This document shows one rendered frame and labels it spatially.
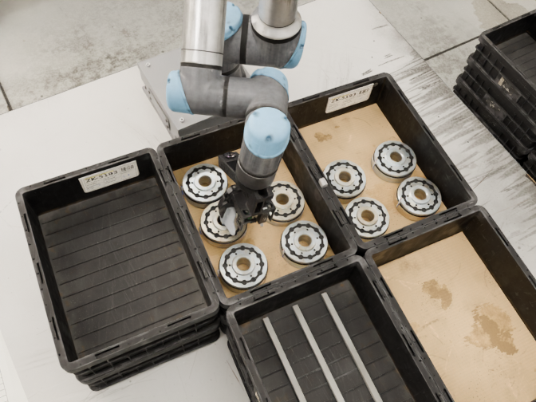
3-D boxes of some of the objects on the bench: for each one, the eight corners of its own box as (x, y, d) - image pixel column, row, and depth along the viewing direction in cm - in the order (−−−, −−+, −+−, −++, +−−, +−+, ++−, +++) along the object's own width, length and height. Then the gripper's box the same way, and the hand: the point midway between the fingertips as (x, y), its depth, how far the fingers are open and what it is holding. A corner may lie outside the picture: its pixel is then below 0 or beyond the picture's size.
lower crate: (45, 237, 131) (29, 214, 120) (164, 196, 138) (159, 171, 128) (91, 396, 114) (77, 385, 104) (223, 340, 121) (222, 325, 111)
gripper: (236, 204, 98) (222, 256, 116) (293, 188, 102) (272, 240, 120) (218, 167, 101) (208, 222, 119) (275, 152, 106) (257, 208, 123)
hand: (236, 218), depth 120 cm, fingers open, 4 cm apart
